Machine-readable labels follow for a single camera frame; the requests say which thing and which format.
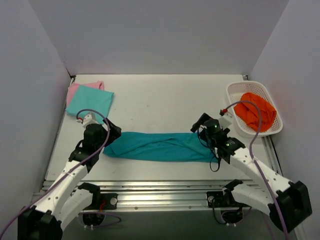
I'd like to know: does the teal t shirt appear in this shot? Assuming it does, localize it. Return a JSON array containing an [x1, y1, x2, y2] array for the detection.
[[103, 132, 218, 163]]

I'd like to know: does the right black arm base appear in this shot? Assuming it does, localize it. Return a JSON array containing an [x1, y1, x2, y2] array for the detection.
[[206, 191, 249, 209]]

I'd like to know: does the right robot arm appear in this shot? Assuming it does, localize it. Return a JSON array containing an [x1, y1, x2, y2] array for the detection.
[[191, 113, 312, 233]]

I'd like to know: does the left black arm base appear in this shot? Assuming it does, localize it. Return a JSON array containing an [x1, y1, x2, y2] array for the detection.
[[84, 193, 118, 211]]

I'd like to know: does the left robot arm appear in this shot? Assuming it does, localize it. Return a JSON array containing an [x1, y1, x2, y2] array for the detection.
[[17, 118, 122, 240]]

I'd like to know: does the folded mint t shirt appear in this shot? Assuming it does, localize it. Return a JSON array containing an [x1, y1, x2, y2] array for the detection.
[[66, 85, 114, 117]]

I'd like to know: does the white plastic basket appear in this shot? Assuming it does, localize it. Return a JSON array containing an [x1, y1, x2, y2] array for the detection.
[[226, 81, 283, 138]]

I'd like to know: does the orange t shirt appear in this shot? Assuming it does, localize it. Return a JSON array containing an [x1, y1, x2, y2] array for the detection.
[[234, 92, 277, 132]]

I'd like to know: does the folded pink t shirt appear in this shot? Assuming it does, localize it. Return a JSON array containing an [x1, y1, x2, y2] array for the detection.
[[66, 81, 105, 106]]

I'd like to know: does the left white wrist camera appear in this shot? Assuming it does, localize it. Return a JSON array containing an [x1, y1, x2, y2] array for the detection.
[[76, 112, 98, 128]]

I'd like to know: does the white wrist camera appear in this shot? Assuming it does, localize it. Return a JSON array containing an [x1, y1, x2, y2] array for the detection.
[[218, 111, 234, 130], [76, 112, 98, 128]]

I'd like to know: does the black loop cable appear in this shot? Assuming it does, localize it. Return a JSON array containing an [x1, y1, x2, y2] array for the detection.
[[196, 124, 222, 173]]

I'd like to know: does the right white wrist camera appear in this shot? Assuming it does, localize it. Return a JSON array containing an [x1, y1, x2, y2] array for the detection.
[[218, 111, 234, 130]]

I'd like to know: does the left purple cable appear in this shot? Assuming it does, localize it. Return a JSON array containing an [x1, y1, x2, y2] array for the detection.
[[0, 108, 122, 240]]

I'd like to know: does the purple cable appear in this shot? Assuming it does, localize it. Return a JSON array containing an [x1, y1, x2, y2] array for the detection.
[[0, 108, 122, 240], [219, 100, 291, 240]]

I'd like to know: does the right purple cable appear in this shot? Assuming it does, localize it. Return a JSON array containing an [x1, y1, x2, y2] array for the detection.
[[219, 100, 291, 240]]

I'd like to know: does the aluminium rail frame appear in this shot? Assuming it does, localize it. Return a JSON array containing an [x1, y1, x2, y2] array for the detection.
[[27, 137, 300, 215]]

